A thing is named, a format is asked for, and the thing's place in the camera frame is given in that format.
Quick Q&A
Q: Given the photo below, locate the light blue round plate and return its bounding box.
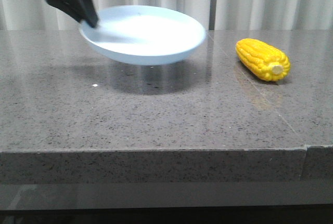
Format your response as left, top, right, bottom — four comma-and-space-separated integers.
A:
79, 5, 206, 66

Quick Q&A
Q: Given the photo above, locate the yellow corn cob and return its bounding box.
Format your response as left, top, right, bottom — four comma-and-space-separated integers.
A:
235, 38, 291, 82

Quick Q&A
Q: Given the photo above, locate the white pleated curtain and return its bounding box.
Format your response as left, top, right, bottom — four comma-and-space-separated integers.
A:
0, 0, 333, 31

